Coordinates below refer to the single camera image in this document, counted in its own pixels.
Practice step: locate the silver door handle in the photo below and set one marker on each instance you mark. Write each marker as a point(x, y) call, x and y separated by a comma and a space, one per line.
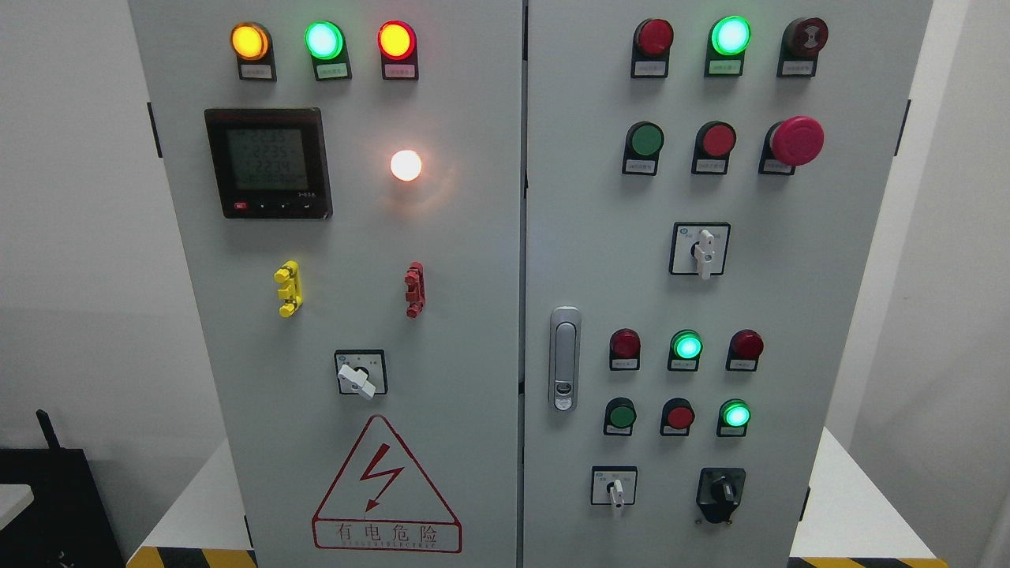
point(564, 350)

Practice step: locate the grey cabinet door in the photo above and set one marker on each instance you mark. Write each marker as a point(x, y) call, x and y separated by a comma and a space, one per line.
point(453, 371)
point(600, 241)

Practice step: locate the red indicator light left door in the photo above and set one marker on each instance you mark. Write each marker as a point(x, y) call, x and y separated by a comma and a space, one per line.
point(397, 43)

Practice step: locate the green indicator light left door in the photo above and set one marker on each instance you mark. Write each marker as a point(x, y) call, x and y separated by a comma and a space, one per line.
point(328, 50)

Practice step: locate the red indicator light middle left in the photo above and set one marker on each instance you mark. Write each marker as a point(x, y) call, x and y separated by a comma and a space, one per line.
point(624, 350)

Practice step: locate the white indicator light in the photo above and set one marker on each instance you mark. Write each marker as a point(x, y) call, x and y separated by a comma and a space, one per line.
point(406, 165)

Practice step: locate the green indicator light middle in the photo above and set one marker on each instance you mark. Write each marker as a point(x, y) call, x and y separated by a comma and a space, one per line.
point(686, 347)

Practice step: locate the green push button upper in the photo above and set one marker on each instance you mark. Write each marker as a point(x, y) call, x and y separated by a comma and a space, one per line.
point(642, 149)

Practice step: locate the red push button lower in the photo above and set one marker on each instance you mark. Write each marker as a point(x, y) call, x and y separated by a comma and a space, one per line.
point(676, 417)

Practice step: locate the red push button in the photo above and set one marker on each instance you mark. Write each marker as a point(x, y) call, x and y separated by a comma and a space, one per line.
point(713, 143)
point(676, 417)

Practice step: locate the red indicator light middle right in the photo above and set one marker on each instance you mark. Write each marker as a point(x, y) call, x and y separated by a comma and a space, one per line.
point(744, 351)

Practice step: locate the red electrical hazard sticker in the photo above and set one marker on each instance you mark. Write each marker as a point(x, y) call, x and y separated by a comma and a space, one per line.
point(383, 500)

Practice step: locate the red push button upper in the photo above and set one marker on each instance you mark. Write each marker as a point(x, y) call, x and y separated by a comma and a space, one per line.
point(713, 143)

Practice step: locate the black digital power meter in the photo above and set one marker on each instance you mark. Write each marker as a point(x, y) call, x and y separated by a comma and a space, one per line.
point(270, 163)

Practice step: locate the red indicator light top row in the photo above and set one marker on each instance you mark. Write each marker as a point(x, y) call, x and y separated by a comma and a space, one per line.
point(651, 48)

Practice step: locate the red emergency stop button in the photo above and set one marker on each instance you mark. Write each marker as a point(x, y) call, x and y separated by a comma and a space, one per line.
point(790, 143)

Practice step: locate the green indicator light top row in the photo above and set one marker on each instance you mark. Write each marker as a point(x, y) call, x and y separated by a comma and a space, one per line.
point(726, 47)

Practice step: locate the yellow indicator light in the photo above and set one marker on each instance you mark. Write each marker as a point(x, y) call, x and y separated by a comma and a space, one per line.
point(252, 44)

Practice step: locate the dark red buzzer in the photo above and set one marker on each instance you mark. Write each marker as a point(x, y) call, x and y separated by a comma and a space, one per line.
point(801, 43)

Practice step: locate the white platform with hazard stripes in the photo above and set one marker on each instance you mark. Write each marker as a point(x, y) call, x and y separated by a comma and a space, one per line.
point(847, 521)

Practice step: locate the black box with antenna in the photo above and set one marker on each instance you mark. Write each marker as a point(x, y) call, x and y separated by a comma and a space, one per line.
point(66, 524)

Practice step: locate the red terminal post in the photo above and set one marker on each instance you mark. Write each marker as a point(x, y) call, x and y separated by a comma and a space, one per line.
point(414, 278)

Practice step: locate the white rotary switch left door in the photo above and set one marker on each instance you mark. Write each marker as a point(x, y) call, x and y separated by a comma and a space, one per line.
point(361, 372)

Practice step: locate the white rotary switch upper right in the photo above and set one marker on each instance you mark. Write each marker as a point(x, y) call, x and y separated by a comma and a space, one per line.
point(699, 248)

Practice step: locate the white rotary switch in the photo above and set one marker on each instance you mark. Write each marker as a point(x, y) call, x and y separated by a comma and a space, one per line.
point(699, 248)
point(613, 487)

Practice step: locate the yellow terminal post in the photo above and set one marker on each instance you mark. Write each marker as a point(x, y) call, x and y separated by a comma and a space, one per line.
point(288, 278)

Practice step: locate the white rotary switch lower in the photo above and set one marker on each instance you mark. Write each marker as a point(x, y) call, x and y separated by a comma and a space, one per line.
point(613, 487)

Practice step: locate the black rotary switch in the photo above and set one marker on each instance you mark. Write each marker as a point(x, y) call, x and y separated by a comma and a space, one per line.
point(719, 493)

